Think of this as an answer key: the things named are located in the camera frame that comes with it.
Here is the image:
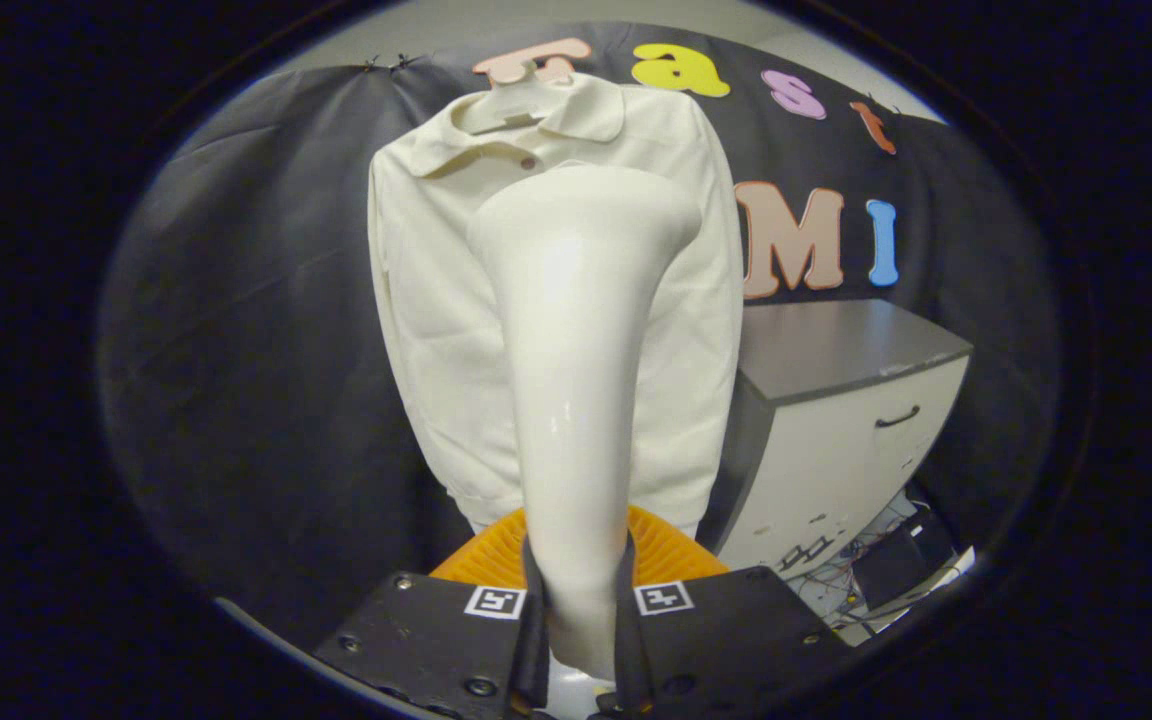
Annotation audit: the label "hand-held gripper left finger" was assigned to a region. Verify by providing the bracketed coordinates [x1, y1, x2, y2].
[314, 505, 552, 720]

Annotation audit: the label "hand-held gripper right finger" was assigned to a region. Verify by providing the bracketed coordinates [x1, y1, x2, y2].
[614, 505, 852, 716]

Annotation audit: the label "white garment steamer nozzle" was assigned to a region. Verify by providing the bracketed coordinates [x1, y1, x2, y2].
[466, 165, 702, 681]

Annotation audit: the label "cream button-up shirt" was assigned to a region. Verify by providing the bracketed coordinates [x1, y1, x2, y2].
[368, 72, 745, 536]

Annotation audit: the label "white clothes hanger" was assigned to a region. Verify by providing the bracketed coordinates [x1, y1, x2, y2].
[456, 60, 577, 136]

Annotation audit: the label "black box on floor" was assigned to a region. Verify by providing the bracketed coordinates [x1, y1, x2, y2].
[851, 510, 957, 611]

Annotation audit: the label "white cabinet with grey top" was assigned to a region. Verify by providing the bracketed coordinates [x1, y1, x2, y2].
[701, 298, 974, 576]

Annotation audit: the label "tangled floor cables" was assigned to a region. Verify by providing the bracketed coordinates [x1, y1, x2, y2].
[781, 490, 937, 626]

